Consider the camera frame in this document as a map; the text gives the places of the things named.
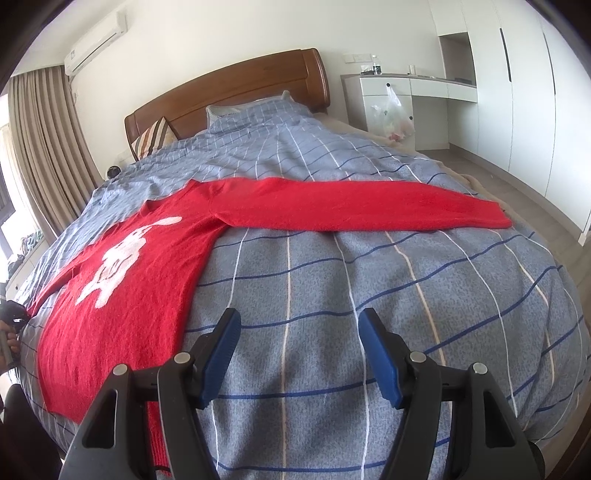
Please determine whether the white desk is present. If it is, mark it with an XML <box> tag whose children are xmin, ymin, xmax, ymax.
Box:
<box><xmin>341</xmin><ymin>72</ymin><xmax>478</xmax><ymax>151</ymax></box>

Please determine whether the wooden headboard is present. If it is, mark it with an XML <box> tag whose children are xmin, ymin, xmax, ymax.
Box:
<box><xmin>124</xmin><ymin>47</ymin><xmax>331</xmax><ymax>162</ymax></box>

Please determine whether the white air conditioner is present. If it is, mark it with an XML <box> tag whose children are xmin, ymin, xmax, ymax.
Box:
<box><xmin>64</xmin><ymin>11</ymin><xmax>127</xmax><ymax>77</ymax></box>

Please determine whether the colourful clutter pile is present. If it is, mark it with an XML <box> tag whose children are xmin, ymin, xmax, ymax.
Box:
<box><xmin>7</xmin><ymin>231</ymin><xmax>44</xmax><ymax>273</ymax></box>

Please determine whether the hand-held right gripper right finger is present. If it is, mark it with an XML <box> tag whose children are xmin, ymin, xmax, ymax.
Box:
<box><xmin>358</xmin><ymin>307</ymin><xmax>543</xmax><ymax>480</ymax></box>

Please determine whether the red sweater with white rabbit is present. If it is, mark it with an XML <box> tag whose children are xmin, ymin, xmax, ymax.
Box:
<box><xmin>28</xmin><ymin>178</ymin><xmax>513</xmax><ymax>472</ymax></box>

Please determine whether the white wardrobe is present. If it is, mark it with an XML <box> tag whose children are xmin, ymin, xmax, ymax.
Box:
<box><xmin>427</xmin><ymin>0</ymin><xmax>591</xmax><ymax>232</ymax></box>

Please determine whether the grey pillow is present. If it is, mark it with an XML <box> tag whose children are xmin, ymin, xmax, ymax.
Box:
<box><xmin>205</xmin><ymin>90</ymin><xmax>315</xmax><ymax>127</ymax></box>

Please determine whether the person's left hand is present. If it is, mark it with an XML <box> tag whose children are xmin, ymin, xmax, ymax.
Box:
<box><xmin>0</xmin><ymin>320</ymin><xmax>21</xmax><ymax>367</ymax></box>

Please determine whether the blue checked blanket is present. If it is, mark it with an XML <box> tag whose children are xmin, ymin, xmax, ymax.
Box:
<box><xmin>7</xmin><ymin>99</ymin><xmax>591</xmax><ymax>480</ymax></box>

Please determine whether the beige curtain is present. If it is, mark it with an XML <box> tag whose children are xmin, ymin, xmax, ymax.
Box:
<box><xmin>7</xmin><ymin>65</ymin><xmax>105</xmax><ymax>241</ymax></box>

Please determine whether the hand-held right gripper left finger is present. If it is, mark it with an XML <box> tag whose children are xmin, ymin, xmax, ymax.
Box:
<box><xmin>60</xmin><ymin>307</ymin><xmax>243</xmax><ymax>480</ymax></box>

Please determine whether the clear plastic bag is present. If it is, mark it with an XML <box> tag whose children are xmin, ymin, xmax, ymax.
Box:
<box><xmin>369</xmin><ymin>85</ymin><xmax>416</xmax><ymax>144</ymax></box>

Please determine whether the striped cushion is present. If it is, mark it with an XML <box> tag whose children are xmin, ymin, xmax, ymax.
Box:
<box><xmin>131</xmin><ymin>117</ymin><xmax>177</xmax><ymax>162</ymax></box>

